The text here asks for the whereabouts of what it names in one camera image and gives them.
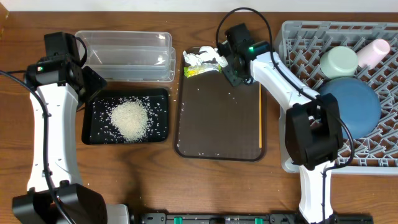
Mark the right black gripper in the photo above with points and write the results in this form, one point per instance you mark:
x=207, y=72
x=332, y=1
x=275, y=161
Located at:
x=232, y=73

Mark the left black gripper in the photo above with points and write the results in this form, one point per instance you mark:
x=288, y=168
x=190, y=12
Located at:
x=94, y=83

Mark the wooden chopstick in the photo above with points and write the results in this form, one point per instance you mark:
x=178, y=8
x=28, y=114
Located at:
x=260, y=116

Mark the white tissue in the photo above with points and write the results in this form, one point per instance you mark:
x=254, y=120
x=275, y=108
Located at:
x=206, y=54

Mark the green snack wrapper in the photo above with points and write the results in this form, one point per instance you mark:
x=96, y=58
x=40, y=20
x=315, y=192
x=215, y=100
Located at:
x=194, y=70

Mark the pile of white rice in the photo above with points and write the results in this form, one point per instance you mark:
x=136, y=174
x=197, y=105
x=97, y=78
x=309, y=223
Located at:
x=131, y=119

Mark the mint green bowl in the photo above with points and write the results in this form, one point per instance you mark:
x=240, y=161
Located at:
x=339, y=62

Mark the dark blue plate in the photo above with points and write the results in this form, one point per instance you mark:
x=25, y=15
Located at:
x=359, y=105

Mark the pink cup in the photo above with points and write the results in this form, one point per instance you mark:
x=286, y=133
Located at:
x=370, y=55

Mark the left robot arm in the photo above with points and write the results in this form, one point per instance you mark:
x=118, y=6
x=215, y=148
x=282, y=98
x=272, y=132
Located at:
x=59, y=84

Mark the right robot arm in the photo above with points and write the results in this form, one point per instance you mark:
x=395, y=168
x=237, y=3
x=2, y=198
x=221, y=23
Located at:
x=311, y=134

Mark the black waste tray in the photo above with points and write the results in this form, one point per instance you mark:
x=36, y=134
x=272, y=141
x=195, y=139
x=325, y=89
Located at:
x=98, y=128

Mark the grey dishwasher rack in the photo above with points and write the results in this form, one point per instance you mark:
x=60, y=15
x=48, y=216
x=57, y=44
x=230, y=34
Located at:
x=301, y=44

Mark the clear plastic bin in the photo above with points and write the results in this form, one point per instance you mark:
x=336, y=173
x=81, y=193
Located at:
x=129, y=56

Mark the dark brown serving tray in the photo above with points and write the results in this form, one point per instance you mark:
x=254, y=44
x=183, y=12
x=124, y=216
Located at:
x=217, y=121

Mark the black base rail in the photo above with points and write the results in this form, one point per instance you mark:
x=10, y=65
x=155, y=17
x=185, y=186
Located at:
x=120, y=214

